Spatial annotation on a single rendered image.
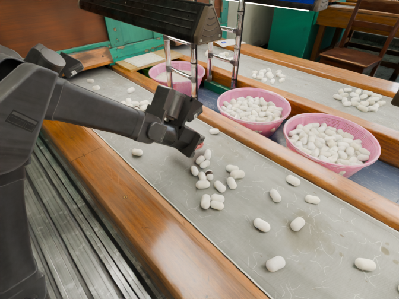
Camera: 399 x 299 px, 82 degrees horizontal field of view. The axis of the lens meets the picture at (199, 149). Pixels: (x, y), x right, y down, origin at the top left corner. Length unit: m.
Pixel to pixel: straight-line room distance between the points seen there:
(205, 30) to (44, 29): 0.81
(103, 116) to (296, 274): 0.43
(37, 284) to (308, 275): 0.45
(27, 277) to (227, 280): 0.30
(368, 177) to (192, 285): 0.62
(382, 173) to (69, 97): 0.85
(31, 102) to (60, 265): 0.42
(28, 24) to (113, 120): 0.85
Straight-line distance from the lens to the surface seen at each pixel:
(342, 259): 0.56
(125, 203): 0.55
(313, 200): 0.60
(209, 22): 0.55
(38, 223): 0.73
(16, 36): 1.20
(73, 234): 0.67
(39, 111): 0.31
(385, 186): 0.86
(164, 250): 0.47
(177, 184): 0.60
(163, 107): 0.50
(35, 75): 0.30
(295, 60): 1.40
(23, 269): 0.44
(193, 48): 0.84
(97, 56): 1.23
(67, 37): 1.24
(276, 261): 0.48
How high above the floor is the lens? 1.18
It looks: 40 degrees down
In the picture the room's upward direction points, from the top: straight up
